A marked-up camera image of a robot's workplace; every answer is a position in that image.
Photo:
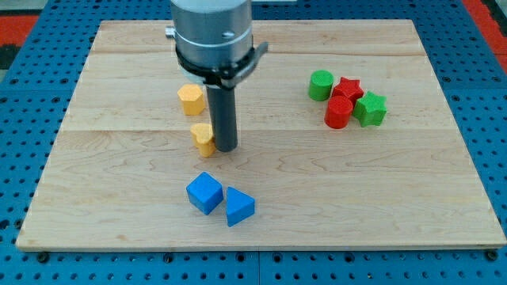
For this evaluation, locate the blue triangle block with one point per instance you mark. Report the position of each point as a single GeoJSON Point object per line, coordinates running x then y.
{"type": "Point", "coordinates": [239, 206]}

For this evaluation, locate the red cylinder block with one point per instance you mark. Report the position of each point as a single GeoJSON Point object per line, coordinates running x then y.
{"type": "Point", "coordinates": [338, 112]}

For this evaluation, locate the red star block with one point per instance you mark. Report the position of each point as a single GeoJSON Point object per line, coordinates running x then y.
{"type": "Point", "coordinates": [349, 88]}

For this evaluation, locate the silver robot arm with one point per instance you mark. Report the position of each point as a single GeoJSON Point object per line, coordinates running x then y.
{"type": "Point", "coordinates": [211, 34]}

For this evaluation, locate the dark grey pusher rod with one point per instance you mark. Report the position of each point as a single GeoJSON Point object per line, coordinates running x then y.
{"type": "Point", "coordinates": [221, 104]}

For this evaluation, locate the green cylinder block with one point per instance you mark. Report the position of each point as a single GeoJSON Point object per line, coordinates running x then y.
{"type": "Point", "coordinates": [321, 82]}

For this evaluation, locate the yellow heart block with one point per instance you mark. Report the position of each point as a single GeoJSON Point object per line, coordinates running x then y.
{"type": "Point", "coordinates": [203, 138]}

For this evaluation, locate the yellow hexagon block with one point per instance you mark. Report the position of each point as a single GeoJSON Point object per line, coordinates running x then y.
{"type": "Point", "coordinates": [191, 97]}

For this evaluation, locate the blue cube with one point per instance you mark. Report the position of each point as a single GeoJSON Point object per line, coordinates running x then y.
{"type": "Point", "coordinates": [205, 193]}

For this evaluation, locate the wooden board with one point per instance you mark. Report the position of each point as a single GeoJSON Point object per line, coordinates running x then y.
{"type": "Point", "coordinates": [116, 177]}

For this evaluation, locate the green star block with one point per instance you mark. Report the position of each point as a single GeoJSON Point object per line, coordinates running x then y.
{"type": "Point", "coordinates": [370, 109]}

